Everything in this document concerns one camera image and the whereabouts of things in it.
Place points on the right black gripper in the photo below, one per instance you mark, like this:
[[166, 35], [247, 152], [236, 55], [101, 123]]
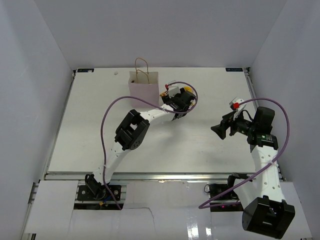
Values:
[[221, 129]]

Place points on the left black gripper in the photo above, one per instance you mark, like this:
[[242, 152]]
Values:
[[168, 98]]

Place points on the yellow snack bar wrapper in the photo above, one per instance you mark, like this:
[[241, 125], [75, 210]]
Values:
[[189, 96]]

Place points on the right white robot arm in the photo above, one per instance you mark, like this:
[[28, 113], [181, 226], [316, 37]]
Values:
[[265, 210]]

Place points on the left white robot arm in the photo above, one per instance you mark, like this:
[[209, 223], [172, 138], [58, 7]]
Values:
[[130, 133]]

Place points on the pink paper bag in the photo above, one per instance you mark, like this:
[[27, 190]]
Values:
[[144, 84]]

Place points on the blue label right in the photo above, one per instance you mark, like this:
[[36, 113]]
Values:
[[234, 69]]

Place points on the blue label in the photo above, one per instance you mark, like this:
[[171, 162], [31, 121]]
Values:
[[234, 69], [85, 70]]

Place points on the blue label left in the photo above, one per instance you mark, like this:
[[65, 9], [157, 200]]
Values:
[[85, 70]]

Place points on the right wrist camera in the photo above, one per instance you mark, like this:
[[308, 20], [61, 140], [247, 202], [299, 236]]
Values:
[[237, 105]]

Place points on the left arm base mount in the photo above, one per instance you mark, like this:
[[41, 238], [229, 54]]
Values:
[[92, 195]]

